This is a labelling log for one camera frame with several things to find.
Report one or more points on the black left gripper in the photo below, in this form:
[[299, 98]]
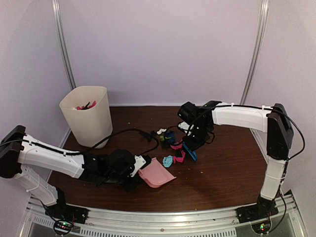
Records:
[[129, 187]]

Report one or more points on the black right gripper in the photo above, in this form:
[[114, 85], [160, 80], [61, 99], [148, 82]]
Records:
[[192, 146]]

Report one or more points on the pink plastic dustpan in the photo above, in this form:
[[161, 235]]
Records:
[[155, 174]]

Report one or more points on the blue hand brush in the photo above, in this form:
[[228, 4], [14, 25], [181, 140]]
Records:
[[189, 152]]

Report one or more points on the light blue paper scrap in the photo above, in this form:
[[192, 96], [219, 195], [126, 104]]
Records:
[[167, 161]]

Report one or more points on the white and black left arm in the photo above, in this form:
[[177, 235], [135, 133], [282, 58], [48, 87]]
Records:
[[19, 150]]

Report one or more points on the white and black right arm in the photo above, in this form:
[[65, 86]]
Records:
[[198, 123]]

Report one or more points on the scraps inside bin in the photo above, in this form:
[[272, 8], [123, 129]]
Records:
[[89, 105]]

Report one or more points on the black paper scrap left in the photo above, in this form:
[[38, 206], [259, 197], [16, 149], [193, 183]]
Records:
[[148, 136]]

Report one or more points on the white paper scrap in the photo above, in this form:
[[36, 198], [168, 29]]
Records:
[[162, 130]]

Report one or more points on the cream plastic waste bin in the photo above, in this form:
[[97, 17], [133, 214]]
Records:
[[88, 126]]

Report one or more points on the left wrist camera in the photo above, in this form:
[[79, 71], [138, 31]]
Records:
[[139, 161]]

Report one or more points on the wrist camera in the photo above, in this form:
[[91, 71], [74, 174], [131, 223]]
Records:
[[185, 128], [139, 161]]

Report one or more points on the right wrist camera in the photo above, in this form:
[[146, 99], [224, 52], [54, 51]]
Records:
[[185, 128]]

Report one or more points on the front aluminium rail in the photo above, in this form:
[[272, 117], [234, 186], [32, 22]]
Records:
[[221, 222]]

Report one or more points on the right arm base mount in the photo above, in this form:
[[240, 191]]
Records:
[[258, 215]]

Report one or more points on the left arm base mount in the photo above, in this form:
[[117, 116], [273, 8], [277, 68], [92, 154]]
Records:
[[65, 216]]

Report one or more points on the right aluminium frame post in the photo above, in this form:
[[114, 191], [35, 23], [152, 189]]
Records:
[[261, 28]]

